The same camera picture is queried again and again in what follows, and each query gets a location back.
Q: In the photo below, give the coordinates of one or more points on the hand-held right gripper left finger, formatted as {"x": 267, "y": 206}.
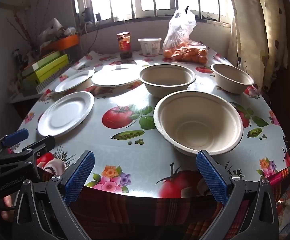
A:
{"x": 80, "y": 177}

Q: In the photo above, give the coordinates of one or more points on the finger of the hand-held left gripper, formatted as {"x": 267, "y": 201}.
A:
{"x": 16, "y": 137}
{"x": 41, "y": 145}

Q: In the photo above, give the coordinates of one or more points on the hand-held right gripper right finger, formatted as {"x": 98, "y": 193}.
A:
{"x": 211, "y": 177}

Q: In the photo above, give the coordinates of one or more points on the white foam plate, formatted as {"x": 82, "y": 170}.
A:
{"x": 65, "y": 115}
{"x": 72, "y": 81}
{"x": 115, "y": 76}

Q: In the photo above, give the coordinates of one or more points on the beige paper bowl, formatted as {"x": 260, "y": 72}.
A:
{"x": 167, "y": 77}
{"x": 231, "y": 76}
{"x": 197, "y": 120}

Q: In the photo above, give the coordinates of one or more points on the person's left hand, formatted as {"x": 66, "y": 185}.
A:
{"x": 6, "y": 202}

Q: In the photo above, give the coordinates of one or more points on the side shelf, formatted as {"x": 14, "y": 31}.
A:
{"x": 22, "y": 97}

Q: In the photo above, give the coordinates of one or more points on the fruit print tablecloth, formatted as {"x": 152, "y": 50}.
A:
{"x": 135, "y": 155}

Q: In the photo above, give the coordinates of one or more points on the striped flat box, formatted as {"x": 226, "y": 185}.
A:
{"x": 51, "y": 82}

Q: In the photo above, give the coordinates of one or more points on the lime green flat box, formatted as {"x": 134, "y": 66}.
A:
{"x": 52, "y": 71}

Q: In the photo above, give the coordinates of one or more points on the dark green flat box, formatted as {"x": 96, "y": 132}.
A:
{"x": 42, "y": 61}

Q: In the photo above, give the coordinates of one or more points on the dried branches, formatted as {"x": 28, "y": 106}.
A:
{"x": 22, "y": 26}

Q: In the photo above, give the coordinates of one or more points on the white plastic bag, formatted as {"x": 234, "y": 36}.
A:
{"x": 51, "y": 27}

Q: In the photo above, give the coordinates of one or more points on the plastic bag of oranges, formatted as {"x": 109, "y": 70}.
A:
{"x": 185, "y": 52}

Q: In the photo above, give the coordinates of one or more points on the red label sauce jar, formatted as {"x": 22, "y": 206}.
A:
{"x": 124, "y": 45}

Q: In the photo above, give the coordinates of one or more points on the black power adapter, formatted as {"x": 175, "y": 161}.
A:
{"x": 87, "y": 14}

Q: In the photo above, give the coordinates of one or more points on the white plastic tub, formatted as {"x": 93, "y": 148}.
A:
{"x": 150, "y": 47}

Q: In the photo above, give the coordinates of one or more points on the floral curtain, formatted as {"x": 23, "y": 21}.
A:
{"x": 255, "y": 30}

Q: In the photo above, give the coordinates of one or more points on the black hook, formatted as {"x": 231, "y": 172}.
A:
{"x": 188, "y": 9}

